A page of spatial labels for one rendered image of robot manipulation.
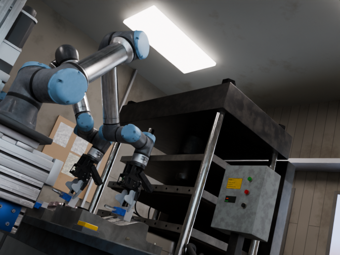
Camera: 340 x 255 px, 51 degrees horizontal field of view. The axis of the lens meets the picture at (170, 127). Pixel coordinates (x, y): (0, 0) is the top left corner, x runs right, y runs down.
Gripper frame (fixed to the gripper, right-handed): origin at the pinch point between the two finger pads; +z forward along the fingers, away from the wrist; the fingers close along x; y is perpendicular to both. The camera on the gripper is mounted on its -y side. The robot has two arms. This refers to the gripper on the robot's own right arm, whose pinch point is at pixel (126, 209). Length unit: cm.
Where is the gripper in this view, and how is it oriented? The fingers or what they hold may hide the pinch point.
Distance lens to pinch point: 160.2
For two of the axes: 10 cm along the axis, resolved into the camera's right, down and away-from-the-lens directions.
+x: 6.6, -0.8, -7.5
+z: -3.0, 8.8, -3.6
